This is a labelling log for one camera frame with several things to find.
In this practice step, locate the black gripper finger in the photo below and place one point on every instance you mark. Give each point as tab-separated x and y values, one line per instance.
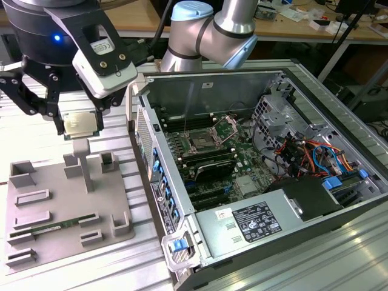
104	104
51	97

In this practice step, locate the silver CPU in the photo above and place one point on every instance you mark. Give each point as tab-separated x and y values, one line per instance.
80	122

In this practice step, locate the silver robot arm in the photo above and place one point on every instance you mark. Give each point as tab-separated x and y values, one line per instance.
230	24

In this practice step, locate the black RAM slot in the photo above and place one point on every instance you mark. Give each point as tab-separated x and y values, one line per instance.
200	125
206	152
209	160
175	120

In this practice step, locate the blue slot clip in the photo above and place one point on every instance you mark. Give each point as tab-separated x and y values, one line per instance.
168	193
176	216
156	166
164	182

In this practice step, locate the CPU socket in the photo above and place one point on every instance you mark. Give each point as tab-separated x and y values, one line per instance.
201	141

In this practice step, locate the black expansion slot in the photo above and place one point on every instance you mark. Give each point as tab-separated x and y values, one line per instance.
212	203
209	194

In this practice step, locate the thin metal locking lever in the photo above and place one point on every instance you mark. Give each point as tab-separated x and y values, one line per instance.
185	125

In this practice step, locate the wooden desk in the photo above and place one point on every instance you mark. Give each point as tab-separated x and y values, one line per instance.
130	18

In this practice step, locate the grey parts rack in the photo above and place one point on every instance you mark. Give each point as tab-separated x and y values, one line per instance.
91	206

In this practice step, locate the open PC case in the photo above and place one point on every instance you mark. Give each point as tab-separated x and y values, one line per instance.
212	91

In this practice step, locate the black graphics card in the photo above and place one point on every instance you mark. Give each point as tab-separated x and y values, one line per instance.
212	169

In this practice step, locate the green RAM stick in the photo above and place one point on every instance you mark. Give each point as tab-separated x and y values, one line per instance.
54	225

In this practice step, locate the green motherboard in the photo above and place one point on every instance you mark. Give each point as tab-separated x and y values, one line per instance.
242	151

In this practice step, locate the blue case latch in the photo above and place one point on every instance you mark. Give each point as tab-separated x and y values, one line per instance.
177	245

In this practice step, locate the silver chipset heatsink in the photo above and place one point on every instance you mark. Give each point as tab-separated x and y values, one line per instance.
246	185

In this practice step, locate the silver power supply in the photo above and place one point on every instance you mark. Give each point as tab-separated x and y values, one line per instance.
212	230

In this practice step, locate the silver drive cage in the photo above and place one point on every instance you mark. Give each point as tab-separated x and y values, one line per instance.
272	115

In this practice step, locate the white paper bag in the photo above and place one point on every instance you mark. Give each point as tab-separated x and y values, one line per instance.
291	13

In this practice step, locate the black plastic shroud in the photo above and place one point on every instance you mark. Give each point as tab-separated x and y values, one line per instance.
312	197

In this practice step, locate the white box black insert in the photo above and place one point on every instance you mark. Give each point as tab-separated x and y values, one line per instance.
319	25

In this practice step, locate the blue disk carrier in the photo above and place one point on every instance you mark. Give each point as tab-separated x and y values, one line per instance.
332	183

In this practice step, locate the white plastic parts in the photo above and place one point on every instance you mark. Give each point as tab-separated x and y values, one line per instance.
336	27

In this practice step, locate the metal disk bay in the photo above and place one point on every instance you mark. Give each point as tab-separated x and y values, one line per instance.
348	194

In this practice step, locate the black equipment box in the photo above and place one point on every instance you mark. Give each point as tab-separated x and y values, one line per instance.
369	106

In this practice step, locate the small blue plastic clip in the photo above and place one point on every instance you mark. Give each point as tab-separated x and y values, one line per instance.
362	175

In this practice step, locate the black monitor stand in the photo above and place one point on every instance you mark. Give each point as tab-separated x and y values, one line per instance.
354	6

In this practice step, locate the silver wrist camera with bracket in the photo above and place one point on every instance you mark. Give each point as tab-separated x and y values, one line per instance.
106	82

